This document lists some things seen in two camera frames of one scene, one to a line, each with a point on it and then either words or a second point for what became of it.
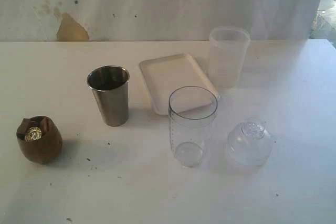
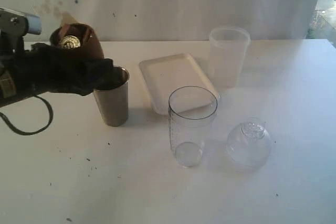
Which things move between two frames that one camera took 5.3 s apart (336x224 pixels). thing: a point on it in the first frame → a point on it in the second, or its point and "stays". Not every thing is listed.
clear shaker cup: [192, 114] stays
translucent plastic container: [228, 45] stays
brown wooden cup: [46, 149] → [90, 44]
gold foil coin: [35, 133] → [70, 42]
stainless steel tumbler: [109, 85] stays
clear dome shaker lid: [249, 144] stays
